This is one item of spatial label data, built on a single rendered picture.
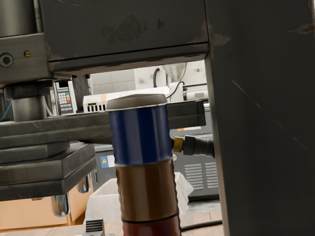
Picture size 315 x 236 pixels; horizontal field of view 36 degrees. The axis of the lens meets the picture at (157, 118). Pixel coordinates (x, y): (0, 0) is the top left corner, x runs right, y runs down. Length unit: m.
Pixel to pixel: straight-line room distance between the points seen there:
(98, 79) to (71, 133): 6.64
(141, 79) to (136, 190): 5.36
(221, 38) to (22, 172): 0.24
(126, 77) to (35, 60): 6.50
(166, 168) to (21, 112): 0.30
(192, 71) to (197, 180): 1.28
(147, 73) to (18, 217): 3.08
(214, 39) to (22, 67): 0.21
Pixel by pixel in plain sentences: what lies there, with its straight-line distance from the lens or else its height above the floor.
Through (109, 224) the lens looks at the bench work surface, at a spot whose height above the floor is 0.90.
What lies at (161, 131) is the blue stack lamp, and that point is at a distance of 0.30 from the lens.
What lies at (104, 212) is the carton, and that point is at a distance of 2.86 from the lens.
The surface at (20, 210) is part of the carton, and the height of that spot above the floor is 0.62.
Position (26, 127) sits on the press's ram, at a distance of 0.55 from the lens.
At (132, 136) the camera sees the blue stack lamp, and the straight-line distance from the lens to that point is 0.30.
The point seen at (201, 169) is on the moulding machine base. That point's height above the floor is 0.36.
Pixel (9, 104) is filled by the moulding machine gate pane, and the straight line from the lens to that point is 5.44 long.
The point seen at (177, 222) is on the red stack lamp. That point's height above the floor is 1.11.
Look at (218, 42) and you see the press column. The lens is 0.50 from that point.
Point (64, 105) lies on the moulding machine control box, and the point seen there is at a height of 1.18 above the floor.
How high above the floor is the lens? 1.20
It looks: 3 degrees down
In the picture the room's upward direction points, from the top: 7 degrees counter-clockwise
